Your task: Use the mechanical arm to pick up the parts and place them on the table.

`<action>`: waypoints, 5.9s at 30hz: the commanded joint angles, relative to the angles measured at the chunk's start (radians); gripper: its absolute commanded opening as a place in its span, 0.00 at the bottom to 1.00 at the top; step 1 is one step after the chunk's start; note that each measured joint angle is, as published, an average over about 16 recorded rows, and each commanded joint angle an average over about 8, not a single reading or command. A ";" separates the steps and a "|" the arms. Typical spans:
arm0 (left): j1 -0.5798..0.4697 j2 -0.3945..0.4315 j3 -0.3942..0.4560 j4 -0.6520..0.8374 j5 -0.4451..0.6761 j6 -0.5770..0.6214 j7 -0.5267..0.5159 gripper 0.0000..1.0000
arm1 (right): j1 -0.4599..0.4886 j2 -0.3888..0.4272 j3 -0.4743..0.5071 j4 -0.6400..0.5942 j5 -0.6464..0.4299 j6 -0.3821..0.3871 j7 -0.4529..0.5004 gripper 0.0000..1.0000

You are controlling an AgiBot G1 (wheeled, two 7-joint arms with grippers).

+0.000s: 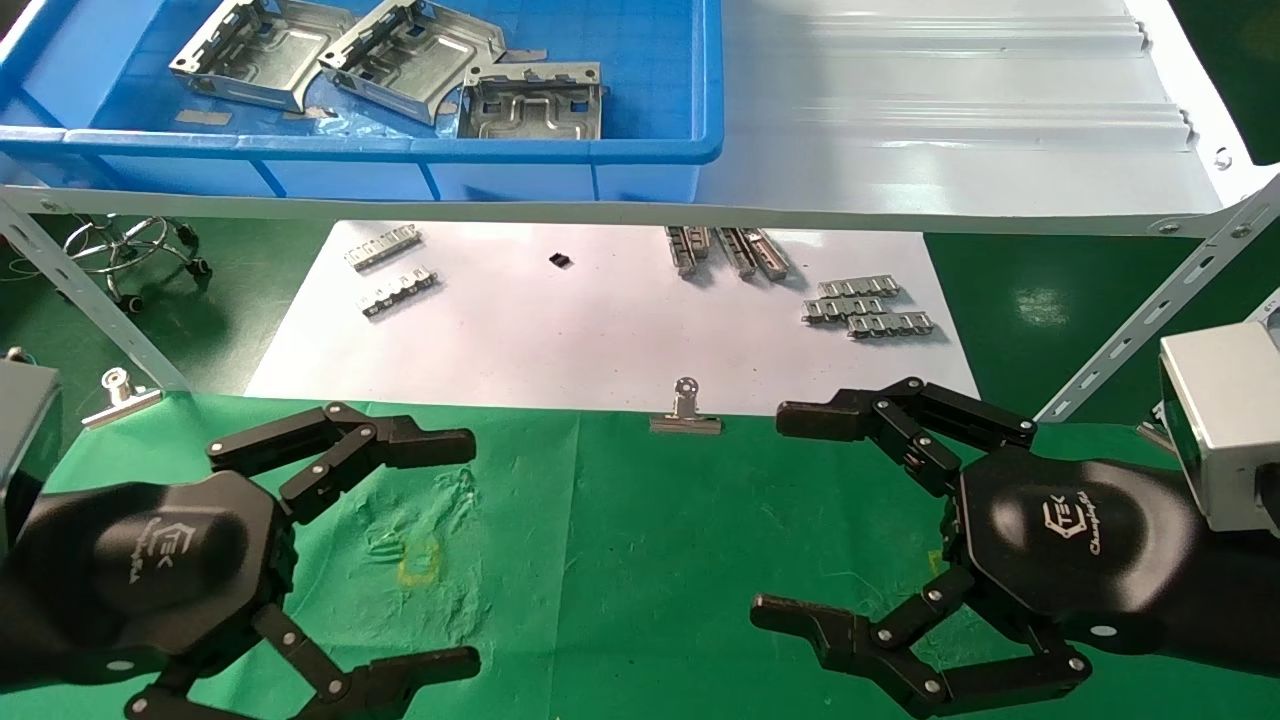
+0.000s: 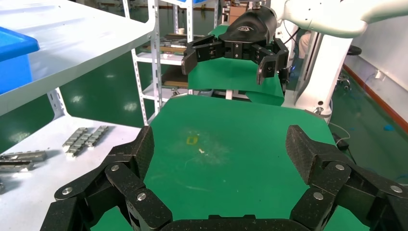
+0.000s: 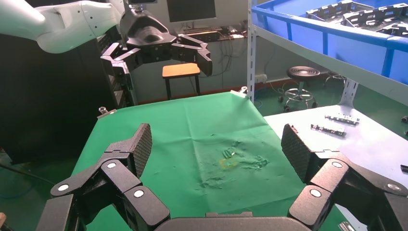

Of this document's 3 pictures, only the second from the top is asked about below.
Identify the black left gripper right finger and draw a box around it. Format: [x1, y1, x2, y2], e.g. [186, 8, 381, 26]
[285, 125, 408, 231]

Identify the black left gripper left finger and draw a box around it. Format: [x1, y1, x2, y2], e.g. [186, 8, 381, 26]
[39, 126, 173, 231]

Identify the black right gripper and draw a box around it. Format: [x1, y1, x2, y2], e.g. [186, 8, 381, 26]
[181, 6, 290, 86]

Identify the green cloth covered table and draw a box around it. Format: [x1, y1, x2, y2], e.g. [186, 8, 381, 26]
[187, 25, 286, 107]

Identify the black power adapter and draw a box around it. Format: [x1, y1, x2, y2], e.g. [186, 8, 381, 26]
[331, 133, 350, 152]

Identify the brown cardboard box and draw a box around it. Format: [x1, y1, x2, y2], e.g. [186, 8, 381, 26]
[228, 5, 248, 25]

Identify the silver toothed metal strip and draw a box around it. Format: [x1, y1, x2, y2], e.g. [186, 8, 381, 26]
[62, 127, 89, 153]
[84, 125, 109, 149]
[65, 131, 98, 158]

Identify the white flat shelf panel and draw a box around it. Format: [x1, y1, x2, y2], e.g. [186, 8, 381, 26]
[0, 115, 143, 231]

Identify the brown wooden board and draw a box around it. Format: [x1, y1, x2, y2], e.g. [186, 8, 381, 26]
[162, 65, 189, 89]

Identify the white background storage rack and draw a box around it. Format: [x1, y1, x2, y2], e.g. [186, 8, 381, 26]
[122, 0, 221, 126]

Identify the green table cloth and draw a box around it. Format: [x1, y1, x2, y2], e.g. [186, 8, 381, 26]
[90, 94, 371, 231]

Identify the white robot torso column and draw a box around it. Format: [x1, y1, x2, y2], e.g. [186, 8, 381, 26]
[293, 31, 355, 116]

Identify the black round stool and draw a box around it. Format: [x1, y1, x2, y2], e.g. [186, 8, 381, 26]
[336, 45, 363, 91]

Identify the white metal shelf rack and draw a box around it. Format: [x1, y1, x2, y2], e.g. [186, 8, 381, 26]
[0, 0, 157, 116]

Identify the blue plastic bin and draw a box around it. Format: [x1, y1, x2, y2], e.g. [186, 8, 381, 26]
[0, 26, 41, 95]

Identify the white perforated rack post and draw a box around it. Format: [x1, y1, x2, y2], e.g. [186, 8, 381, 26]
[47, 87, 68, 121]
[148, 0, 164, 116]

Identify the silver metal rail piece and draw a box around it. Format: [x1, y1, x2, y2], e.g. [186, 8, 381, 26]
[0, 150, 48, 163]
[0, 160, 35, 173]

